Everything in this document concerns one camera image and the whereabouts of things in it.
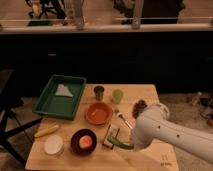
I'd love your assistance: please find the green pepper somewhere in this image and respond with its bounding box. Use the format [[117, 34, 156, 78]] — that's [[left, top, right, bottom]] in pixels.
[[107, 135, 134, 150]]

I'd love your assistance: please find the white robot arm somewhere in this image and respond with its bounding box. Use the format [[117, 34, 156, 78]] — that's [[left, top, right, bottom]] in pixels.
[[130, 103, 213, 164]]

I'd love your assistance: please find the red bowl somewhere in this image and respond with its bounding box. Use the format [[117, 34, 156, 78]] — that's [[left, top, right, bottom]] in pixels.
[[85, 102, 113, 125]]

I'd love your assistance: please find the dark bowl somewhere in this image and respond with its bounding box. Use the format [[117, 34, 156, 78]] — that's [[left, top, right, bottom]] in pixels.
[[70, 129, 97, 156]]

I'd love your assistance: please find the small metal cup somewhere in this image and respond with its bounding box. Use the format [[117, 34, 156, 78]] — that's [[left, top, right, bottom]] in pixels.
[[94, 86, 104, 101]]

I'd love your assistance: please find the green plastic cup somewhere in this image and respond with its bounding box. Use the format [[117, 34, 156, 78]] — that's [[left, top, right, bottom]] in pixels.
[[112, 89, 123, 104]]

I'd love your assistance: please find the white folded cloth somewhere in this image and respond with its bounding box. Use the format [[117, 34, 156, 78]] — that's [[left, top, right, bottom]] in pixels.
[[55, 84, 73, 97]]

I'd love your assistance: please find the small brown box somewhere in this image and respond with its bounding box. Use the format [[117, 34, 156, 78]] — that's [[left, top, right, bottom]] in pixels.
[[102, 124, 120, 149]]

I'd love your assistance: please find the green plastic tray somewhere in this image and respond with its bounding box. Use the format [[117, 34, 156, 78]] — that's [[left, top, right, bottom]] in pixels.
[[33, 75, 86, 120]]

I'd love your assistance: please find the orange fruit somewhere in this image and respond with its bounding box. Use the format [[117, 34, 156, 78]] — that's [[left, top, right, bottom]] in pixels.
[[79, 135, 92, 149]]

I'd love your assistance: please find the yellow corn cob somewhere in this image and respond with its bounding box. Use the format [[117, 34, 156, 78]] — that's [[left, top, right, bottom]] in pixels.
[[34, 125, 59, 138]]

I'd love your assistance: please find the white round lid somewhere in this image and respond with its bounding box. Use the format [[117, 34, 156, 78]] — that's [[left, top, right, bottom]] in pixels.
[[44, 135, 63, 155]]

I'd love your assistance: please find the black chair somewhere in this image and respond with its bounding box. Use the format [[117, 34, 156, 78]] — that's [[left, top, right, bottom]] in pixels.
[[0, 70, 41, 165]]

